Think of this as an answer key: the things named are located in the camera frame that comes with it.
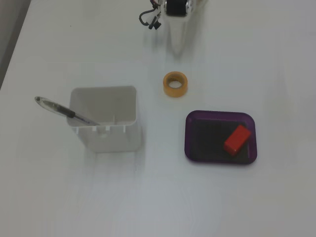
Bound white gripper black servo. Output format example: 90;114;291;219
161;0;196;59

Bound yellow tape roll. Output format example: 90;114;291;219
162;71;189;98

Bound red rectangular block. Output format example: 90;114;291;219
223;124;252;156

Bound white plastic pen holder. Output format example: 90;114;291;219
68;85;143;153

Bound purple plastic tray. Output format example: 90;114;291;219
184;110;258;164

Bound clear black ballpoint pen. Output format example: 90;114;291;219
34;95;101;126

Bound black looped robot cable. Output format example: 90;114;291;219
139;0;163;31

